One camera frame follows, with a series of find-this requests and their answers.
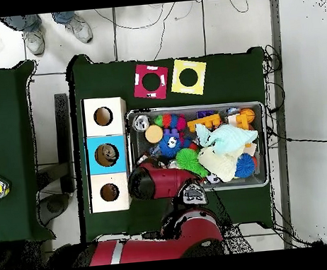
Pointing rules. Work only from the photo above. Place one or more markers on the cream white cloth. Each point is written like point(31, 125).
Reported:
point(220, 164)

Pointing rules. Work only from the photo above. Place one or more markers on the mint green cloth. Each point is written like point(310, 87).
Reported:
point(229, 137)

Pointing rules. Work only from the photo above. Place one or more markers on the orange toy building brick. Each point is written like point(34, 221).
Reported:
point(205, 122)
point(243, 121)

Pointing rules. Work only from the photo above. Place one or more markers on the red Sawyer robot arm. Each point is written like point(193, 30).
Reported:
point(167, 180)

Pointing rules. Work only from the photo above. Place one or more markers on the yellow card with round hole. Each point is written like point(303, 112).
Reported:
point(176, 68)

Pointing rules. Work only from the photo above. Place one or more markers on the red card with round hole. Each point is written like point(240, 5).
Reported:
point(139, 71)

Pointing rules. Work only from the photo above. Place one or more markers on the wooden box with three holes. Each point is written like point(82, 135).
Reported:
point(96, 194)

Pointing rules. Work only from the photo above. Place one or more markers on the blue toy building brick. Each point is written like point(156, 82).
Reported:
point(171, 132)

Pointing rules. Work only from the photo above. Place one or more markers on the toy burger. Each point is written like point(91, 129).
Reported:
point(154, 133)

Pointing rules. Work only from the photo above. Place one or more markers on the multicolour spiky caterpillar toy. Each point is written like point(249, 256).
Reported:
point(169, 121)

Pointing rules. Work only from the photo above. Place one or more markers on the silver drink can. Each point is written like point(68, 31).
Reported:
point(141, 122)

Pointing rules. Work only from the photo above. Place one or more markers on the green fuzzy ball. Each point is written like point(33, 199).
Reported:
point(188, 158)

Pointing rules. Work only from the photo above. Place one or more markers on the orange basketball toy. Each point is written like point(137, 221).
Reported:
point(249, 112)

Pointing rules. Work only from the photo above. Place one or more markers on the person's foot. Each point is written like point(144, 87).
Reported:
point(80, 28)
point(34, 41)

